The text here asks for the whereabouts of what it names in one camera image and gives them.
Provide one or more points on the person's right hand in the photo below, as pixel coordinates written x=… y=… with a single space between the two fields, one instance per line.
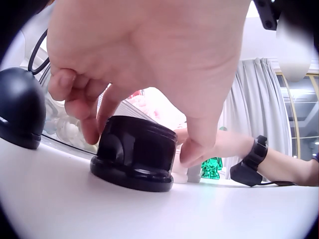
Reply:
x=231 y=144

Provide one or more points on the person's right fingers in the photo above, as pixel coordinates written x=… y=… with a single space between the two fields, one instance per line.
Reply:
x=180 y=136

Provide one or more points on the person's left middle finger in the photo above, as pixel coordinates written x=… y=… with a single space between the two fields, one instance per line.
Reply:
x=87 y=130

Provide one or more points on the person's left thumb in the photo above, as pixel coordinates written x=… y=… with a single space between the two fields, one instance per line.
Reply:
x=197 y=139

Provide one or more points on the gold framed window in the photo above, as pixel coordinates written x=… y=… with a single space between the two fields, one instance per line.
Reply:
x=304 y=112

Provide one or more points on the person's left hand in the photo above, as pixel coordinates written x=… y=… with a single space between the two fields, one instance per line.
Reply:
x=154 y=49

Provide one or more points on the grey curtain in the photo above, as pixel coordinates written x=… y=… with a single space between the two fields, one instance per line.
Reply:
x=259 y=107

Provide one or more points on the black wrist band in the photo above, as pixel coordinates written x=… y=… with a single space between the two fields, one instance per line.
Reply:
x=251 y=161

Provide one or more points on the glass case with white figures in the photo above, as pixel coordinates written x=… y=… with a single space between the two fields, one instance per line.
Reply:
x=67 y=129

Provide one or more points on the white small bottle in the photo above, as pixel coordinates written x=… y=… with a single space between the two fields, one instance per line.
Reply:
x=180 y=173

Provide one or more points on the person's left ring finger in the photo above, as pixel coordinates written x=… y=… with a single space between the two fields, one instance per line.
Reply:
x=78 y=105

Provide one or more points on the person's left little finger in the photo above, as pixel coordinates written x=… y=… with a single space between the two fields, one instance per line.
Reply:
x=61 y=83

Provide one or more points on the person's left index finger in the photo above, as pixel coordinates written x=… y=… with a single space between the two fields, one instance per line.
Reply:
x=109 y=107

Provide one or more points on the black domed device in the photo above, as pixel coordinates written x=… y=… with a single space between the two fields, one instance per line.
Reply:
x=20 y=109

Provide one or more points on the black round jar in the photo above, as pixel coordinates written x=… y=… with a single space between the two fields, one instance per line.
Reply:
x=139 y=151

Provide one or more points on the green translucent figurine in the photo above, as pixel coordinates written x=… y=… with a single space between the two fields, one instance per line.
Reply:
x=211 y=169

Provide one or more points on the pink and white flowers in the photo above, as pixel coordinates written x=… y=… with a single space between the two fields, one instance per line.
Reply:
x=147 y=104

